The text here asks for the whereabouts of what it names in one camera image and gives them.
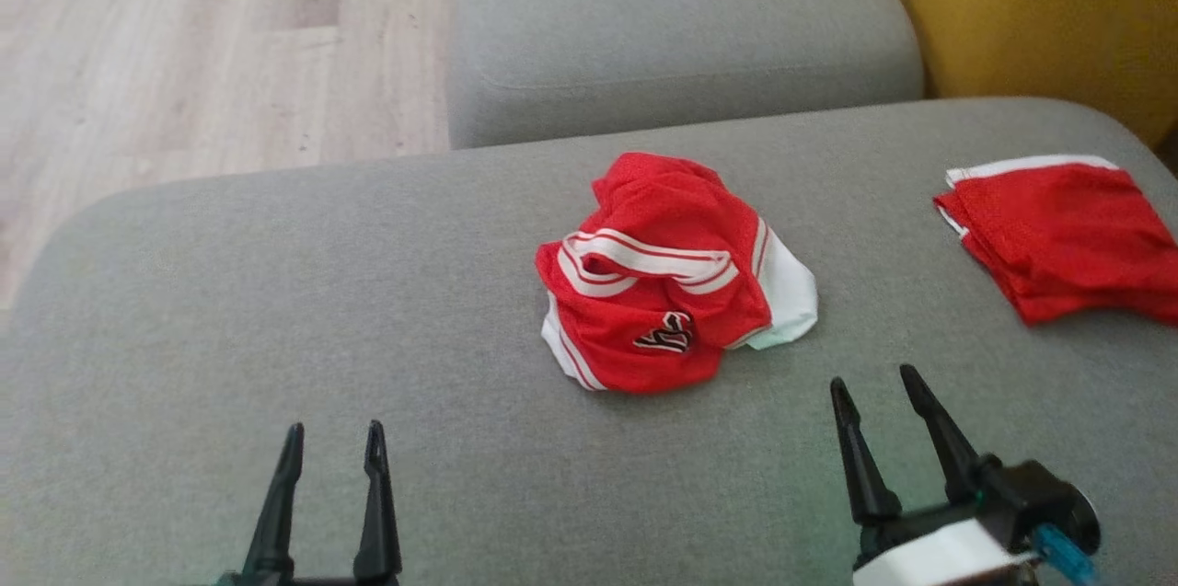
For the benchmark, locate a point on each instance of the red garment with white waistband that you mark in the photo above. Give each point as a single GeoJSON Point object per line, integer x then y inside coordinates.
{"type": "Point", "coordinates": [1058, 236]}

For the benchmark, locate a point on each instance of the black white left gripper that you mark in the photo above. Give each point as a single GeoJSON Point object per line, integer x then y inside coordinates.
{"type": "Point", "coordinates": [313, 581]}

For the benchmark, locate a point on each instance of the mustard yellow upholstered furniture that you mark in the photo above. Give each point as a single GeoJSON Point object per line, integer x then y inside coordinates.
{"type": "Point", "coordinates": [1040, 6]}

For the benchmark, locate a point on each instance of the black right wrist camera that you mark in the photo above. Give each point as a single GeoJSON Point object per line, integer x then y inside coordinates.
{"type": "Point", "coordinates": [1040, 494]}

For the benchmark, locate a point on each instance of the small grey sofa cushion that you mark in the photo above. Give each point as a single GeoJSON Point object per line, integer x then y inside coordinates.
{"type": "Point", "coordinates": [681, 25]}

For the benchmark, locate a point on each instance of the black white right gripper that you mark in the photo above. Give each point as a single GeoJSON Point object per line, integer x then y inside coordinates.
{"type": "Point", "coordinates": [929, 554]}

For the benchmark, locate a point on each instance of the red white-trimmed sports garment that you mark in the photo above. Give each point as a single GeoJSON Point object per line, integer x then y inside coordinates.
{"type": "Point", "coordinates": [663, 292]}

